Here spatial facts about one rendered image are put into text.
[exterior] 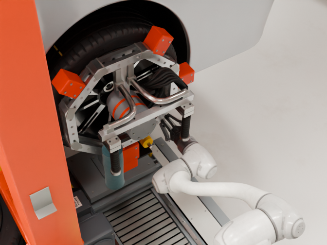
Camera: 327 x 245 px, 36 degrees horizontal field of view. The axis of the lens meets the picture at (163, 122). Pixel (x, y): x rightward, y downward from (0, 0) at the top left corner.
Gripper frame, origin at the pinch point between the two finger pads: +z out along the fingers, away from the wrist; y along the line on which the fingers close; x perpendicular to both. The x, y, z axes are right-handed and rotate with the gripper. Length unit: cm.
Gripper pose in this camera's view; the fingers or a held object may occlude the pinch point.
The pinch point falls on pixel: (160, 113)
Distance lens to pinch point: 242.2
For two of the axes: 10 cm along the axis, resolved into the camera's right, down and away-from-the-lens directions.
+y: 6.1, -7.4, -2.7
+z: -5.5, -6.4, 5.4
